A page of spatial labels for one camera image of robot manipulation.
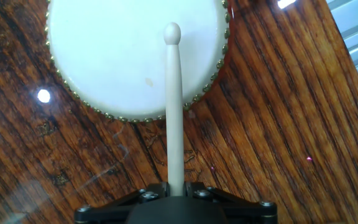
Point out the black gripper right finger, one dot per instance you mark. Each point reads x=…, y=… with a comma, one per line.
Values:
x=241, y=208

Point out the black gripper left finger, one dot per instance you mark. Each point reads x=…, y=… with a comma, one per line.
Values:
x=110, y=208

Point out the pale wooden drumstick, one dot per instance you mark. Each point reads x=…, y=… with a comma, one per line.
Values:
x=174, y=109

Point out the red drum white skin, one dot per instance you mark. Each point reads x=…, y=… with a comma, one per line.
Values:
x=129, y=56

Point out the brown wooden board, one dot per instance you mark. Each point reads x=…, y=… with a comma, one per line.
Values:
x=291, y=140

